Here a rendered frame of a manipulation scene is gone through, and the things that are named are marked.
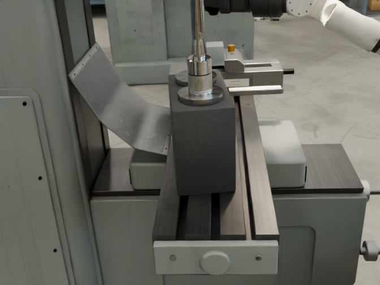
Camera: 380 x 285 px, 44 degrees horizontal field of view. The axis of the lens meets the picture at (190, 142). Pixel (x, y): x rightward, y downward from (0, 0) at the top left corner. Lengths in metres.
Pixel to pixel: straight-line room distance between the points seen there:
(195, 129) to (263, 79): 0.60
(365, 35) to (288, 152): 0.38
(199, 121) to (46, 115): 0.50
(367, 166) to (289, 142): 1.65
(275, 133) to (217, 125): 0.59
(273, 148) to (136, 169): 0.40
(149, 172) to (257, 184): 0.42
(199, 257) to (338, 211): 0.64
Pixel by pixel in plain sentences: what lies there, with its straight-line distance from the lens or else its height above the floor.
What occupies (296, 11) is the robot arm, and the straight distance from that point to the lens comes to 1.20.
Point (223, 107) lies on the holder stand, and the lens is 0.89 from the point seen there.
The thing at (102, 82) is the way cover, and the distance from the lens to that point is 1.40.
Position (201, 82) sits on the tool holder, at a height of 1.15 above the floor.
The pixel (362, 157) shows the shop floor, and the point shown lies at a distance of 3.13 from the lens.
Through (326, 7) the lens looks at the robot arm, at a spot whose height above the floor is 1.21.
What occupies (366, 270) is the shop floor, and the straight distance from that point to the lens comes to 2.26.
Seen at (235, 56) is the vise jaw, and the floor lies 1.04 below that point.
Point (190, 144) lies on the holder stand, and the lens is 0.91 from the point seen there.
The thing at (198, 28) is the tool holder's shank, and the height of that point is 1.25.
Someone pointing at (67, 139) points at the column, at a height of 0.92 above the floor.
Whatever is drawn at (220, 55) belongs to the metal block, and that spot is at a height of 1.04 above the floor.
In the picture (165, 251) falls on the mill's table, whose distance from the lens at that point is 0.87.
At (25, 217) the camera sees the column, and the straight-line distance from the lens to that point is 1.42.
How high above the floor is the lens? 1.46
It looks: 27 degrees down
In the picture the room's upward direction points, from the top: 3 degrees counter-clockwise
